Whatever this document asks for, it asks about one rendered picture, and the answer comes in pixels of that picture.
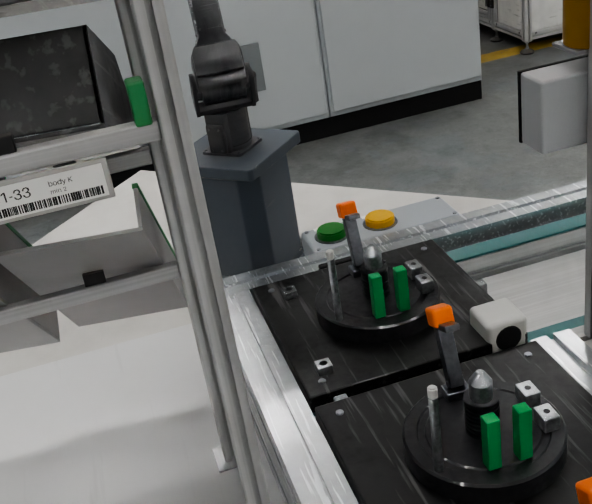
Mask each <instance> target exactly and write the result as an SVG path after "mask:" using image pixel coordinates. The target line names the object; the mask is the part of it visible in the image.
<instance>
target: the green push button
mask: <svg viewBox="0 0 592 504"><path fill-rule="evenodd" d="M345 236H346V234H345V230H344V225H343V224H342V223H339V222H328V223H325V224H322V225H321V226H319V227H318V229H317V238H318V239H319V240H321V241H325V242H332V241H337V240H340V239H342V238H344V237H345Z"/></svg>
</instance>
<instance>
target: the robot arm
mask: <svg viewBox="0 0 592 504"><path fill-rule="evenodd" d="M187 1H188V5H189V9H190V14H191V18H192V23H193V27H194V31H195V36H196V44H195V46H194V48H193V51H192V55H191V68H192V74H188V76H189V82H190V89H191V95H192V99H193V104H194V108H195V111H196V115H197V118H198V117H201V116H204V118H205V123H206V132H207V137H208V142H209V147H207V148H206V149H205V150H203V151H202V152H203V155H213V156H228V157H241V156H243V155H244V154H245V153H247V152H248V151H249V150H250V149H252V148H253V147H254V146H256V145H257V144H258V143H259V142H261V141H262V138H261V137H255V136H252V132H251V126H250V121H249V115H248V110H247V107H249V106H256V102H258V101H259V98H258V92H257V79H256V72H255V71H253V70H252V69H251V67H250V65H249V63H248V62H247V63H245V62H244V58H243V54H242V50H241V48H240V45H239V44H238V42H237V41H236V40H235V39H231V38H230V36H229V35H228V34H227V33H226V32H225V31H226V29H225V28H224V24H223V19H222V15H221V11H220V6H219V2H218V0H187ZM198 101H203V102H200V103H198Z"/></svg>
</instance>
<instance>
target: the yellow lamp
mask: <svg viewBox="0 0 592 504"><path fill-rule="evenodd" d="M562 42H563V44H564V45H565V46H567V47H569V48H573V49H585V50H586V49H589V47H590V0H563V8H562Z"/></svg>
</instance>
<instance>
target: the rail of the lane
mask: <svg viewBox="0 0 592 504"><path fill-rule="evenodd" d="M586 188H587V180H585V181H581V182H578V183H574V184H570V185H567V186H563V187H559V188H556V189H552V190H548V191H544V192H541V193H537V194H533V195H530V196H526V197H522V198H518V199H515V200H511V201H507V202H504V203H500V204H496V205H493V206H489V207H485V208H481V209H478V210H474V211H470V212H467V213H463V214H459V215H456V216H452V217H448V218H444V219H441V220H437V221H433V222H430V223H426V224H422V225H419V226H415V227H411V228H407V229H404V230H400V231H396V232H393V233H389V234H385V235H382V236H378V237H374V238H370V239H367V240H363V241H361V242H362V247H363V251H365V249H366V248H367V246H368V245H369V244H374V245H375V246H376V247H377V248H378V249H379V250H380V251H381V253H383V252H386V251H390V250H394V249H397V248H401V247H405V246H408V245H412V244H415V243H419V242H423V241H426V240H430V239H432V240H433V241H434V242H435V243H437V244H438V245H439V246H440V247H441V248H442V249H443V250H444V251H445V252H448V251H452V250H455V249H459V248H463V247H466V246H470V245H473V244H477V243H481V242H484V241H488V240H491V239H495V238H499V237H502V236H506V235H509V234H513V233H517V232H520V231H524V230H527V229H531V228H534V227H538V226H542V225H545V224H549V223H552V222H556V221H560V220H563V219H567V218H570V217H574V216H578V215H581V214H585V213H586ZM332 250H333V252H334V259H335V265H339V264H343V263H346V262H350V261H352V259H351V255H350V251H349V247H348V245H345V246H341V247H337V248H333V249H332ZM326 251H327V250H326ZM326 251H322V252H319V253H315V254H311V255H307V256H304V257H300V258H296V259H293V260H289V261H285V262H282V263H278V264H274V265H270V266H267V267H263V268H259V269H256V270H252V271H248V272H245V273H241V274H237V275H233V276H230V277H226V278H222V279H223V284H224V289H225V293H226V296H227V295H229V297H230V299H234V298H236V296H235V293H238V292H241V291H245V290H250V292H251V294H252V296H253V298H254V295H253V288H255V287H259V286H262V285H266V284H270V283H273V282H277V281H280V280H284V279H288V278H291V277H295V276H299V275H302V274H306V273H310V272H313V271H317V270H321V269H324V268H328V264H327V257H326Z"/></svg>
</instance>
